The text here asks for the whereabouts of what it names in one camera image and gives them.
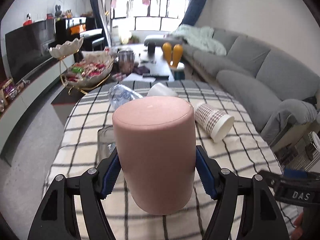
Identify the right blue curtain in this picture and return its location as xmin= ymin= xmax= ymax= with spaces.
xmin=181 ymin=0 xmax=207 ymax=26

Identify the blue curtain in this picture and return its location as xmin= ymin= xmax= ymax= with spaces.
xmin=90 ymin=0 xmax=111 ymax=47
xmin=181 ymin=0 xmax=207 ymax=26

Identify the piano bench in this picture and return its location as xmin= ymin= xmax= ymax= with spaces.
xmin=92 ymin=37 xmax=105 ymax=51

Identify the two-tier snack tray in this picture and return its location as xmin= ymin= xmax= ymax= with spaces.
xmin=49 ymin=38 xmax=116 ymax=95

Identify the electric cage heater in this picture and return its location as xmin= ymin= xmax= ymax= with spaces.
xmin=285 ymin=131 xmax=319 ymax=172

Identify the grey sectional sofa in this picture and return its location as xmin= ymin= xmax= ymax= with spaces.
xmin=144 ymin=28 xmax=319 ymax=145

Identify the pink plastic cup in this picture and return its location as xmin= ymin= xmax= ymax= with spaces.
xmin=112 ymin=96 xmax=196 ymax=215

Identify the potted green plant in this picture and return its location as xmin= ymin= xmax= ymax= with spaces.
xmin=128 ymin=35 xmax=140 ymax=44

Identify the black upright piano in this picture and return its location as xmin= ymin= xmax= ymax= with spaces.
xmin=55 ymin=17 xmax=104 ymax=51

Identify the light green blanket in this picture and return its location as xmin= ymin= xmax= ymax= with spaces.
xmin=170 ymin=24 xmax=227 ymax=56

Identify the white air purifier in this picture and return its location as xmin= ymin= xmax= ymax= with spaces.
xmin=111 ymin=26 xmax=121 ymax=46

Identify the person's right hand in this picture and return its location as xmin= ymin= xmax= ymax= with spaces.
xmin=290 ymin=213 xmax=303 ymax=240

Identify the black coffee table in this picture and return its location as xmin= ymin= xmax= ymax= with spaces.
xmin=51 ymin=43 xmax=176 ymax=126

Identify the clear square glass cup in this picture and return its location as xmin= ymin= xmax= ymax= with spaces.
xmin=97 ymin=125 xmax=116 ymax=162

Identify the white tv cabinet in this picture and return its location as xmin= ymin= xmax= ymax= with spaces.
xmin=1 ymin=62 xmax=62 ymax=165

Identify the checkered white tablecloth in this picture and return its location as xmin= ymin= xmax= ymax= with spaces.
xmin=42 ymin=80 xmax=301 ymax=240

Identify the white plastic cup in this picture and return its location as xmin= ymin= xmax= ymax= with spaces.
xmin=147 ymin=82 xmax=178 ymax=97

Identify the white paper sheet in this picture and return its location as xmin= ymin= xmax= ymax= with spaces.
xmin=123 ymin=73 xmax=156 ymax=82

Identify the left blue curtain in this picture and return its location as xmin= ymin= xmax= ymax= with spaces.
xmin=90 ymin=0 xmax=111 ymax=47

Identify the clear round plastic cup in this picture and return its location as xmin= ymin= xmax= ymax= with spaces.
xmin=108 ymin=84 xmax=143 ymax=110

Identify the black television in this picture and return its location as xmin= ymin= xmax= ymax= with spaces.
xmin=5 ymin=19 xmax=55 ymax=83

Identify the black remote control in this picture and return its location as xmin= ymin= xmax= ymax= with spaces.
xmin=143 ymin=73 xmax=169 ymax=80

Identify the grey bunny figurine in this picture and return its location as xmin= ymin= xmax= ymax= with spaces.
xmin=55 ymin=4 xmax=62 ymax=18

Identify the black mug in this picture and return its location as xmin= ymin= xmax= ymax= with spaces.
xmin=148 ymin=42 xmax=156 ymax=55

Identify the clear snack jar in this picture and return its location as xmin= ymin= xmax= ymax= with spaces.
xmin=118 ymin=49 xmax=135 ymax=75

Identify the patterned paper cup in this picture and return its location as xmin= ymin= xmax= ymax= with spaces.
xmin=194 ymin=103 xmax=235 ymax=142

